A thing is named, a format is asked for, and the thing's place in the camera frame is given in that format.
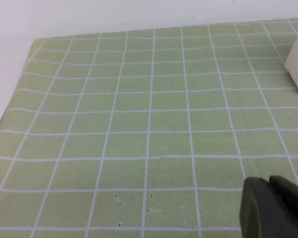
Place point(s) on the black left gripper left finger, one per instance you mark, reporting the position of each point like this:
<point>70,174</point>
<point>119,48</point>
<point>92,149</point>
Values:
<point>255,210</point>

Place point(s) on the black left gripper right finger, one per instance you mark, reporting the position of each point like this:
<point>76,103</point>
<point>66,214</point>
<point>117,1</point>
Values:
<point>293,198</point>

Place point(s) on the green white-checked tablecloth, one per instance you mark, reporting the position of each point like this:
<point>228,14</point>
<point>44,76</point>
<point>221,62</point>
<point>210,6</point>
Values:
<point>129,124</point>

